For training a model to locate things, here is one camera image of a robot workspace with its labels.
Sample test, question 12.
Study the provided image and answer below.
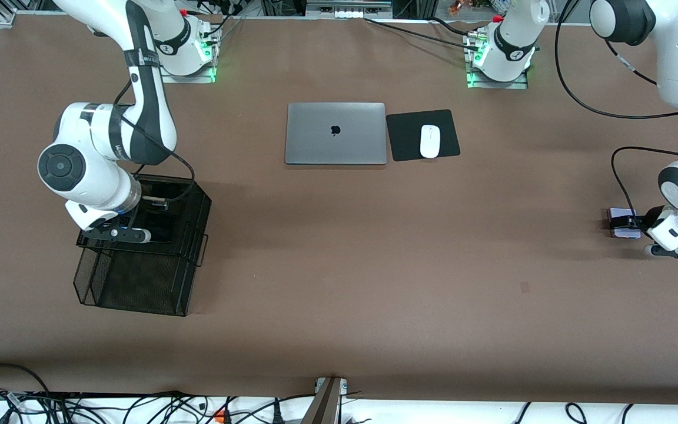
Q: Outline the white power strip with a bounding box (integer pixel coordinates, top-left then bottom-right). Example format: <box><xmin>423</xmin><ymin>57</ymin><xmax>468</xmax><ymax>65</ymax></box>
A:
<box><xmin>305</xmin><ymin>0</ymin><xmax>393</xmax><ymax>19</ymax></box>

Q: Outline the silver closed laptop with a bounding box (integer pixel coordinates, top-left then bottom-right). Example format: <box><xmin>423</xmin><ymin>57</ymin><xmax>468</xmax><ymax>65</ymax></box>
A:
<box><xmin>284</xmin><ymin>102</ymin><xmax>388</xmax><ymax>166</ymax></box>

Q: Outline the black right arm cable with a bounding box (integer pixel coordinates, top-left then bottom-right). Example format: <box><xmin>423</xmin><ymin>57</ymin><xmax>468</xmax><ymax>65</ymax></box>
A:
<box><xmin>113</xmin><ymin>79</ymin><xmax>196</xmax><ymax>206</ymax></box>

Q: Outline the black smartphone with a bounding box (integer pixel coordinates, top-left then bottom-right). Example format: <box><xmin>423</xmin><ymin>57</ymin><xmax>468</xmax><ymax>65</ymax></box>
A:
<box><xmin>132</xmin><ymin>211</ymin><xmax>176</xmax><ymax>244</ymax></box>

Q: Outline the black mesh desk organizer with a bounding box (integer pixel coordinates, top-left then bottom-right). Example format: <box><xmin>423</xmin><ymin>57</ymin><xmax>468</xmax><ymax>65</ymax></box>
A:
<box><xmin>73</xmin><ymin>171</ymin><xmax>212</xmax><ymax>317</ymax></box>

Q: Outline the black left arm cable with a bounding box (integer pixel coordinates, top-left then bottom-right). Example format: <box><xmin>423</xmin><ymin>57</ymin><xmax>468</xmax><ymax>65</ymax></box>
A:
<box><xmin>554</xmin><ymin>0</ymin><xmax>678</xmax><ymax>230</ymax></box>

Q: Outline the black power cable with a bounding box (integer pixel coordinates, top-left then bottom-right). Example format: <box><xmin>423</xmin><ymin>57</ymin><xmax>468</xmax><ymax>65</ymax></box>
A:
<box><xmin>364</xmin><ymin>18</ymin><xmax>481</xmax><ymax>48</ymax></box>

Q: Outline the white computer mouse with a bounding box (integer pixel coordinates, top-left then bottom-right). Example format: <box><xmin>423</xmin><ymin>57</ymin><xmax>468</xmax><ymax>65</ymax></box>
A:
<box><xmin>420</xmin><ymin>124</ymin><xmax>441</xmax><ymax>159</ymax></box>

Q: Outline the black mouse pad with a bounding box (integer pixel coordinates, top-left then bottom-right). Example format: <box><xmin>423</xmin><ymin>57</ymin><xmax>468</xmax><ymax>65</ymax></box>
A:
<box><xmin>386</xmin><ymin>109</ymin><xmax>461</xmax><ymax>162</ymax></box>

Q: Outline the lavender folding phone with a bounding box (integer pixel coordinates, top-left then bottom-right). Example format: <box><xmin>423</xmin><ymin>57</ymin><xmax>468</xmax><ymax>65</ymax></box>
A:
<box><xmin>606</xmin><ymin>208</ymin><xmax>644</xmax><ymax>240</ymax></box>

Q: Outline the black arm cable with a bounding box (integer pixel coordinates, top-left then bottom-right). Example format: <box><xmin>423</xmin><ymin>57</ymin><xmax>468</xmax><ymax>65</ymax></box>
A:
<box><xmin>554</xmin><ymin>0</ymin><xmax>678</xmax><ymax>230</ymax></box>
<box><xmin>113</xmin><ymin>79</ymin><xmax>196</xmax><ymax>206</ymax></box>

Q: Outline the grey metal camera mount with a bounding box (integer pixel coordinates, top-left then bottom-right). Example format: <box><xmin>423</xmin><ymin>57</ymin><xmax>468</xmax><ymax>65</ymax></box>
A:
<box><xmin>301</xmin><ymin>377</ymin><xmax>348</xmax><ymax>424</ymax></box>

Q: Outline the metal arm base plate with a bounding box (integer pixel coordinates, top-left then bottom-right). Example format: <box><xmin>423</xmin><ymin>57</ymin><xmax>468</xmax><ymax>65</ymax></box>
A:
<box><xmin>466</xmin><ymin>62</ymin><xmax>529</xmax><ymax>90</ymax></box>
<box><xmin>155</xmin><ymin>58</ymin><xmax>217</xmax><ymax>84</ymax></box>

